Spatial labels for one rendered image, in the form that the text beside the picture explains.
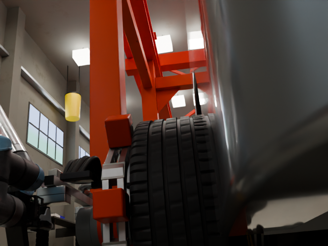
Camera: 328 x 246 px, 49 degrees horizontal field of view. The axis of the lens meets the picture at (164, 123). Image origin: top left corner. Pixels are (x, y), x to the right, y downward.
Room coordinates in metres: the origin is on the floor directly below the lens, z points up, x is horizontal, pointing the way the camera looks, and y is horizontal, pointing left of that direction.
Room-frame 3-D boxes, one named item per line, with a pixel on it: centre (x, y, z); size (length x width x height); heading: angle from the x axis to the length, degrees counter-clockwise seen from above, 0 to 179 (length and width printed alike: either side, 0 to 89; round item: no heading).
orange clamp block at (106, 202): (0.92, 0.15, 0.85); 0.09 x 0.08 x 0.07; 176
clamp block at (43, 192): (1.08, 0.35, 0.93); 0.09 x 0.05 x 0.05; 86
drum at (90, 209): (1.24, 0.20, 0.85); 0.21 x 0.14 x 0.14; 86
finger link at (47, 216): (1.05, 0.36, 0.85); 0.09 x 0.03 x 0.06; 167
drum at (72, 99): (8.91, 2.46, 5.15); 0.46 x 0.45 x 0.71; 173
